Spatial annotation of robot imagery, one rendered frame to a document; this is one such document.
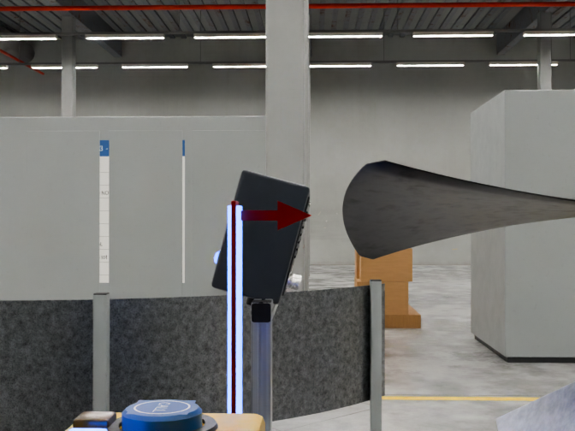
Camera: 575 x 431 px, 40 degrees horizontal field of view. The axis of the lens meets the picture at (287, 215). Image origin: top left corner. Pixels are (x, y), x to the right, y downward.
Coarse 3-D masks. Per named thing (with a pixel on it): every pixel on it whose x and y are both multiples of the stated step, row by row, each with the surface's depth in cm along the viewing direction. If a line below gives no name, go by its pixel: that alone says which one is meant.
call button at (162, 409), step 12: (132, 408) 39; (144, 408) 39; (156, 408) 39; (168, 408) 39; (180, 408) 39; (192, 408) 40; (132, 420) 38; (144, 420) 38; (156, 420) 38; (168, 420) 38; (180, 420) 38; (192, 420) 39
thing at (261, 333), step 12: (252, 300) 118; (264, 300) 118; (252, 324) 116; (264, 324) 116; (252, 336) 116; (264, 336) 116; (252, 348) 116; (264, 348) 116; (252, 360) 116; (264, 360) 116; (252, 372) 116; (264, 372) 116; (252, 384) 116; (264, 384) 116; (252, 396) 116; (264, 396) 116; (252, 408) 116; (264, 408) 116; (264, 420) 116
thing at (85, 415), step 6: (84, 414) 40; (90, 414) 40; (96, 414) 40; (102, 414) 40; (108, 414) 40; (114, 414) 40; (78, 420) 39; (84, 420) 39; (90, 420) 39; (96, 420) 39; (102, 420) 39; (108, 420) 39; (114, 420) 40; (78, 426) 39; (84, 426) 39; (90, 426) 39; (96, 426) 39; (102, 426) 39; (108, 426) 39
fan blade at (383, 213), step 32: (384, 160) 55; (352, 192) 61; (384, 192) 61; (416, 192) 60; (448, 192) 59; (480, 192) 58; (512, 192) 57; (352, 224) 69; (384, 224) 69; (416, 224) 69; (448, 224) 69; (480, 224) 70; (512, 224) 71
